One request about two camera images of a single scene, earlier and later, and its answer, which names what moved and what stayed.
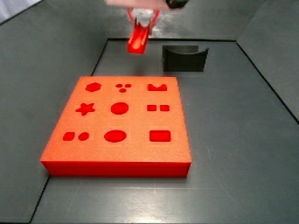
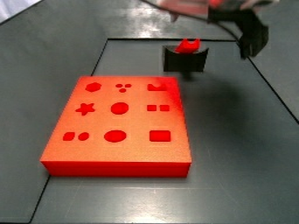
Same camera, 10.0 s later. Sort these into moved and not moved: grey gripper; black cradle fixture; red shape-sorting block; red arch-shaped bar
Moved: grey gripper; red arch-shaped bar
Not moved: red shape-sorting block; black cradle fixture
